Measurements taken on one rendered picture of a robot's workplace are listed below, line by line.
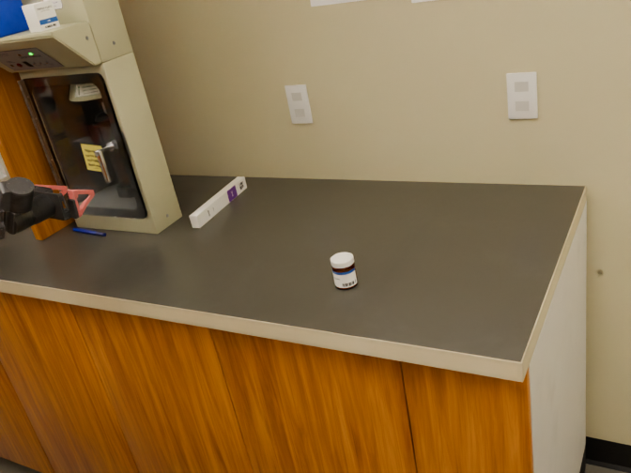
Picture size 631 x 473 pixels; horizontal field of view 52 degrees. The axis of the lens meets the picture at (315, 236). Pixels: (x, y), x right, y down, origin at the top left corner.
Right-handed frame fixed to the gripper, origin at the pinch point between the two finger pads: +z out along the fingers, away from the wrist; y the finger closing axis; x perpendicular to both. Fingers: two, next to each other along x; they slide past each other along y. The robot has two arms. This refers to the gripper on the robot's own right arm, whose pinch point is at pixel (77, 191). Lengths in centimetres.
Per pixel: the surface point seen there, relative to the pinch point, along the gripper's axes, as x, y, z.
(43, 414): 76, 36, -7
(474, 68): -18, -78, 62
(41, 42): -34.6, 4.5, 4.4
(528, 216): 12, -97, 44
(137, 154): -3.7, -2.8, 18.8
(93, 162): -1.3, 10.9, 15.3
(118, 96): -19.2, -1.9, 17.6
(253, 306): 18, -54, -5
